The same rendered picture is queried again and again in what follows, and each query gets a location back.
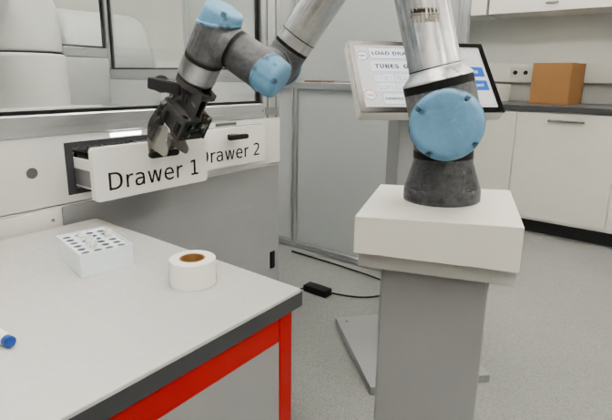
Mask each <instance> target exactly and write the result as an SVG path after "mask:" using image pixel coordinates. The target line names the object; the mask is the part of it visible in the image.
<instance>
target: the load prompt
mask: <svg viewBox="0 0 612 420"><path fill-rule="evenodd" d="M367 48H368V53H369V57H370V58H380V59H406V57H405V53H404V48H393V47H367Z"/></svg>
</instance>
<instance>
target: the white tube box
mask: <svg viewBox="0 0 612 420"><path fill-rule="evenodd" d="M104 228H106V227H105V226H104V227H98V228H94V229H89V230H85V232H86V235H93V238H97V247H96V248H90V246H89V245H86V242H85V239H83V240H79V239H78V237H77V231H75V232H70V233H66V234H61V235H56V246H57V255H58V257H59V258H60V259H62V260H63V261H64V262H65V263H66V264H67V265H68V266H69V267H70V268H71V269H72V270H74V271H75V272H76V273H77V274H78V275H79V276H80V277H81V278H84V277H87V276H91V275H95V274H99V273H102V272H106V271H112V270H115V269H119V268H123V267H127V266H130V265H134V259H133V247H132V243H131V242H129V241H127V240H126V239H124V238H122V237H121V236H119V235H118V234H116V233H115V232H113V231H112V234H111V235H112V237H108V238H106V237H105V234H104Z"/></svg>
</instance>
